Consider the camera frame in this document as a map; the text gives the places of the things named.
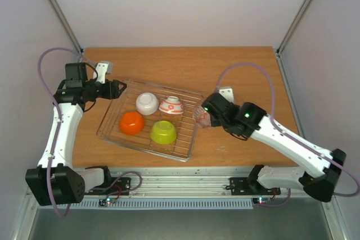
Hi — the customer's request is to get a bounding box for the red geometric pattern bowl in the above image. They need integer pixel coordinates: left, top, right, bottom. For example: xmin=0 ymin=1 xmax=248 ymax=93
xmin=192 ymin=99 xmax=212 ymax=128

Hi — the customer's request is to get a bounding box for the left controller board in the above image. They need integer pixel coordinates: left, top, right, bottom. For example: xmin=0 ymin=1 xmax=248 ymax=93
xmin=98 ymin=198 xmax=117 ymax=207

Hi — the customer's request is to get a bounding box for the plain white bowl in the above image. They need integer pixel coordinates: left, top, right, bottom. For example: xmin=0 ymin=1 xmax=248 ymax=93
xmin=119 ymin=111 xmax=145 ymax=135
xmin=136 ymin=92 xmax=159 ymax=115

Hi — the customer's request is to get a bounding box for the chrome wire dish rack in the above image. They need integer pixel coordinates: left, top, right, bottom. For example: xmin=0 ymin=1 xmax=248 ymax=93
xmin=96 ymin=79 xmax=204 ymax=162

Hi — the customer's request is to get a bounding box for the right controller board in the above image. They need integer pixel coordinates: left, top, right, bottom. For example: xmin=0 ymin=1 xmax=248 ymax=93
xmin=253 ymin=197 xmax=274 ymax=205

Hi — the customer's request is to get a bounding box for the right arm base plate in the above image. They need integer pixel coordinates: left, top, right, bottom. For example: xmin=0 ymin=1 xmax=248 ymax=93
xmin=225 ymin=177 xmax=281 ymax=196

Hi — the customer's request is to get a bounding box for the green and white bowl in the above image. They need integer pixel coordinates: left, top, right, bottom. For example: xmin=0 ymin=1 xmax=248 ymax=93
xmin=150 ymin=120 xmax=177 ymax=144

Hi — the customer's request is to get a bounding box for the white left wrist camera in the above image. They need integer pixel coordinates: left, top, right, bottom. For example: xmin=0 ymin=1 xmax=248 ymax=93
xmin=93 ymin=61 xmax=113 ymax=84

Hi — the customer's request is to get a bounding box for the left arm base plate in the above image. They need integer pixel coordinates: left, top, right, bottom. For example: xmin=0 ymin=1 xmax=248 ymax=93
xmin=85 ymin=177 xmax=131 ymax=196

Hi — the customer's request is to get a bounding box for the controller board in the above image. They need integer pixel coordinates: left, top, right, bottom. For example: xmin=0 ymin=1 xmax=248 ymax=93
xmin=98 ymin=198 xmax=117 ymax=207
xmin=253 ymin=197 xmax=274 ymax=205

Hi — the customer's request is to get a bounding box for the slotted grey cable duct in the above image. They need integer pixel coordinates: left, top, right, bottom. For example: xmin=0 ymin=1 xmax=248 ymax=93
xmin=67 ymin=198 xmax=254 ymax=210

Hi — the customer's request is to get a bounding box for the red floral pattern bowl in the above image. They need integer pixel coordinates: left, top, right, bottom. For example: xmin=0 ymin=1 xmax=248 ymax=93
xmin=159 ymin=96 xmax=184 ymax=115

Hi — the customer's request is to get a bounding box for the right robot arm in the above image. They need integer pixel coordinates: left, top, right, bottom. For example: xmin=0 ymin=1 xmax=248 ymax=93
xmin=201 ymin=93 xmax=346 ymax=202

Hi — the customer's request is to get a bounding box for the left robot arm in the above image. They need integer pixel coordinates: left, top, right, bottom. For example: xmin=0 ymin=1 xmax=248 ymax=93
xmin=25 ymin=61 xmax=127 ymax=206

